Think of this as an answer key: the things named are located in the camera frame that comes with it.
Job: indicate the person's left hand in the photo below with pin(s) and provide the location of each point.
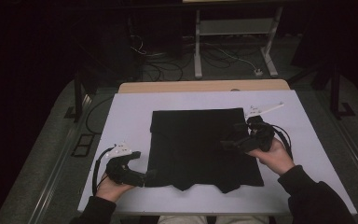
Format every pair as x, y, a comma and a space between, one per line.
110, 189

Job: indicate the grey metal desk frame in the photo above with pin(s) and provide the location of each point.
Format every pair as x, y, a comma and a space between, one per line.
236, 27

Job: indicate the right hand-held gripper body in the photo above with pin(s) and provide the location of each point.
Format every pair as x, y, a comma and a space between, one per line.
261, 137

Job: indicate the person's right hand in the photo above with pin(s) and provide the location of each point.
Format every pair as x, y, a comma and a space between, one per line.
276, 158

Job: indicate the black floor stand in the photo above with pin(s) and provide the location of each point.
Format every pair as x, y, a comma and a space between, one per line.
335, 93
78, 93

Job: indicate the wooden table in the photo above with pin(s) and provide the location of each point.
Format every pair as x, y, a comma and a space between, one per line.
155, 86

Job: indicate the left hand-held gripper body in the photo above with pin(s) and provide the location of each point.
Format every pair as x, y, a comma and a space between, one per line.
122, 174

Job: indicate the white plug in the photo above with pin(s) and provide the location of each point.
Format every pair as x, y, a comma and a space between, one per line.
258, 72

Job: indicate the black tank top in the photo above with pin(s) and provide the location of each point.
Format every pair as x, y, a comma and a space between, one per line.
199, 149

